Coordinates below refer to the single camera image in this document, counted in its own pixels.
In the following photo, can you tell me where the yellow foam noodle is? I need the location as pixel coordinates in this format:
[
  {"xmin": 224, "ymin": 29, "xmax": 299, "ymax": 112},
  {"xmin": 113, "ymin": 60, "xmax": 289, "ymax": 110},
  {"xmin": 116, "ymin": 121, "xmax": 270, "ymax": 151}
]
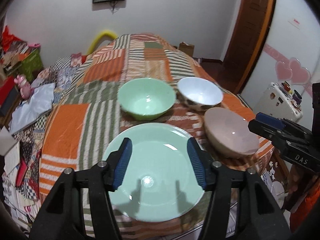
[{"xmin": 86, "ymin": 29, "xmax": 118, "ymax": 55}]

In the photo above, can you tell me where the white wardrobe sliding door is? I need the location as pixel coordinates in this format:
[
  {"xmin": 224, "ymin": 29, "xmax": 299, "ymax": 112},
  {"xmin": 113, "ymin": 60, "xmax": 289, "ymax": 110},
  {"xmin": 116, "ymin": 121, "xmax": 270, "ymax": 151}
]
[{"xmin": 241, "ymin": 0, "xmax": 320, "ymax": 120}]

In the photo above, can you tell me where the checked patchwork quilt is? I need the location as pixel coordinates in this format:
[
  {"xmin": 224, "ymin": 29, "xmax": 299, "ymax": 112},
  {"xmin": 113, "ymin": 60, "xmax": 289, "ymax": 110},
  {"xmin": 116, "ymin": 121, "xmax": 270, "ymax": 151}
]
[{"xmin": 5, "ymin": 52, "xmax": 88, "ymax": 205}]

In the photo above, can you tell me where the white bowl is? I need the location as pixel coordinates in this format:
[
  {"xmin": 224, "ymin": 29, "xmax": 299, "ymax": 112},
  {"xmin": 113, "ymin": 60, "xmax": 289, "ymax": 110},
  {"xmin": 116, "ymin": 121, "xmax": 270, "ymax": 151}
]
[{"xmin": 177, "ymin": 77, "xmax": 224, "ymax": 112}]

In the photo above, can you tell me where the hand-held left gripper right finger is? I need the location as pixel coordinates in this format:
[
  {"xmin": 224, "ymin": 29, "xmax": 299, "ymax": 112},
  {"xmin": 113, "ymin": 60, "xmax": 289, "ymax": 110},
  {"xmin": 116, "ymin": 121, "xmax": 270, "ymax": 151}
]
[{"xmin": 187, "ymin": 137, "xmax": 292, "ymax": 240}]

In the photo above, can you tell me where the red plastic bag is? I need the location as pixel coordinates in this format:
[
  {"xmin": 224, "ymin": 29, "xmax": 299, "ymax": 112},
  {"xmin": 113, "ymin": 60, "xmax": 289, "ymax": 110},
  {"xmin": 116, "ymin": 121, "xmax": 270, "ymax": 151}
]
[{"xmin": 1, "ymin": 25, "xmax": 22, "ymax": 52}]

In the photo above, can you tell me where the wooden door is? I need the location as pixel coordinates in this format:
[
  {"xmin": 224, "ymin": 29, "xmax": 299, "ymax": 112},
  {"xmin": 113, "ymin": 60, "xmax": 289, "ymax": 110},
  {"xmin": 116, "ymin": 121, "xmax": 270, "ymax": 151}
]
[{"xmin": 222, "ymin": 0, "xmax": 278, "ymax": 94}]

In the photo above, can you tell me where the cardboard box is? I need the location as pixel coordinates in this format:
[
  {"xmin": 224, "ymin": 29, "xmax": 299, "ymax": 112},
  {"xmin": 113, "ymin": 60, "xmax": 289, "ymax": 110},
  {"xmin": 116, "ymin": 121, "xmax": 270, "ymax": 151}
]
[{"xmin": 178, "ymin": 42, "xmax": 195, "ymax": 57}]

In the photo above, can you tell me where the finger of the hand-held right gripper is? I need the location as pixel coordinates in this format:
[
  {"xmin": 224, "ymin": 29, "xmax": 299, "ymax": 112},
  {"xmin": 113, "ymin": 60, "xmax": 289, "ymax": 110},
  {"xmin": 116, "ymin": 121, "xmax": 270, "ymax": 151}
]
[
  {"xmin": 248, "ymin": 119, "xmax": 285, "ymax": 145},
  {"xmin": 255, "ymin": 112, "xmax": 287, "ymax": 130}
]

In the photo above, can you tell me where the green bowl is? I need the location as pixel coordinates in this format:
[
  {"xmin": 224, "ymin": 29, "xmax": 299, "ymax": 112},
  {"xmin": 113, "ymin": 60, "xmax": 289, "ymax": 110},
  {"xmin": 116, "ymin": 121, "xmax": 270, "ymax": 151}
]
[{"xmin": 117, "ymin": 78, "xmax": 176, "ymax": 120}]

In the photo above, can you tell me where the green storage box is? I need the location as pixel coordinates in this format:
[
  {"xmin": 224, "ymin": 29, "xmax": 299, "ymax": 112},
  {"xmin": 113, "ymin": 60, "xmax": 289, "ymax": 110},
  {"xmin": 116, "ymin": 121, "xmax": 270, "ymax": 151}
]
[{"xmin": 19, "ymin": 47, "xmax": 43, "ymax": 80}]

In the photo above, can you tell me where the patchwork striped bedspread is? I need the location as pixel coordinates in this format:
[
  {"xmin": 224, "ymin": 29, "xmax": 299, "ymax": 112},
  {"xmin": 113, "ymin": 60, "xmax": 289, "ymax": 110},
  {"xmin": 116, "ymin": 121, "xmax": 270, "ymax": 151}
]
[{"xmin": 39, "ymin": 32, "xmax": 275, "ymax": 240}]

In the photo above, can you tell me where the scattered papers pile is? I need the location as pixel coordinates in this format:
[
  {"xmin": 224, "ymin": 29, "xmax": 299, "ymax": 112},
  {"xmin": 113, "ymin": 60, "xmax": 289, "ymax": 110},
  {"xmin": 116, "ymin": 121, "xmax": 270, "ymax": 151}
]
[{"xmin": 0, "ymin": 140, "xmax": 43, "ymax": 228}]

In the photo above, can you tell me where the pink bowl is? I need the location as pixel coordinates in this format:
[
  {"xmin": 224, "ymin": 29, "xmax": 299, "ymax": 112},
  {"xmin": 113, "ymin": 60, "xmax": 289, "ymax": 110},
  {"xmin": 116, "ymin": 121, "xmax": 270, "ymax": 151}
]
[{"xmin": 204, "ymin": 107, "xmax": 260, "ymax": 158}]

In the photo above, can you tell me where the pink plush toy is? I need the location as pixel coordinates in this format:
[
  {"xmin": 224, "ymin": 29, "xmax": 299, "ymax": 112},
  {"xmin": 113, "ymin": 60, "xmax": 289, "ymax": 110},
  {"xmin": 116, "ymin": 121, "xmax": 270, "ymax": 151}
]
[{"xmin": 14, "ymin": 74, "xmax": 34, "ymax": 99}]

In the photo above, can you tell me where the pile of papers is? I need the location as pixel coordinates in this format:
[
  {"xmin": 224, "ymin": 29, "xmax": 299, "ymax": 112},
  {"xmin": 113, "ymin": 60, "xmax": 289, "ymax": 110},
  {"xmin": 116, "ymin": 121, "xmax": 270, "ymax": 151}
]
[{"xmin": 0, "ymin": 40, "xmax": 35, "ymax": 74}]

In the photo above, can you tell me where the white cloth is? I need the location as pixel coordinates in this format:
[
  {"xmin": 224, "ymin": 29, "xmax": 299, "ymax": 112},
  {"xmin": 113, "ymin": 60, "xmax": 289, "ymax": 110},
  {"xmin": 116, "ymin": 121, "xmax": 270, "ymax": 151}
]
[{"xmin": 9, "ymin": 82, "xmax": 56, "ymax": 135}]

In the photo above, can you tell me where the white printed bag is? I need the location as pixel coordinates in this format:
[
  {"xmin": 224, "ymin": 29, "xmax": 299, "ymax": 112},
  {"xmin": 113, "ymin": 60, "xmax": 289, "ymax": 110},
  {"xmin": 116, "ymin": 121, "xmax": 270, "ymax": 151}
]
[{"xmin": 260, "ymin": 155, "xmax": 290, "ymax": 212}]

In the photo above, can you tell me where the black cable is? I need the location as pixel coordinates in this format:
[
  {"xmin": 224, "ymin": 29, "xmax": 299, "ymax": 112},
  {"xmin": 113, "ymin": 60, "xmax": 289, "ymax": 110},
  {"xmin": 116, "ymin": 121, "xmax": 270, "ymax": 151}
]
[{"xmin": 109, "ymin": 0, "xmax": 120, "ymax": 14}]

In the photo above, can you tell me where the white sticker-covered appliance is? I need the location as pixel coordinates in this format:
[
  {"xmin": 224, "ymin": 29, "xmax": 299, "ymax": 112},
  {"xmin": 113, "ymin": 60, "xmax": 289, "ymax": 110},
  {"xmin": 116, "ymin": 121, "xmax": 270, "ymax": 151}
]
[{"xmin": 252, "ymin": 81, "xmax": 304, "ymax": 123}]

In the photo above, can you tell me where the green plate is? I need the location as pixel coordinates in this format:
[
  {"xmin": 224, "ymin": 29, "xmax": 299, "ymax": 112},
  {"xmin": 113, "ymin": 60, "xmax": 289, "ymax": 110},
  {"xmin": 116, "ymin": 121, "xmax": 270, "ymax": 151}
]
[{"xmin": 102, "ymin": 122, "xmax": 205, "ymax": 222}]

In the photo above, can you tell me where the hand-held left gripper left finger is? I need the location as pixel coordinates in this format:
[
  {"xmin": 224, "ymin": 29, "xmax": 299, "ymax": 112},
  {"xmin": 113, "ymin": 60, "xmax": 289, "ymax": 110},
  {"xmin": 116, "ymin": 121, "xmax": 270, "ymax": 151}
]
[{"xmin": 29, "ymin": 137, "xmax": 133, "ymax": 240}]

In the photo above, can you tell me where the white paper sheet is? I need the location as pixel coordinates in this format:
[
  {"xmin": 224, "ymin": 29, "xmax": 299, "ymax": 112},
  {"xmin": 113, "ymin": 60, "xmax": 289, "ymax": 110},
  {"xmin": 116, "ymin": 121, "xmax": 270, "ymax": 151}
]
[{"xmin": 0, "ymin": 126, "xmax": 15, "ymax": 157}]

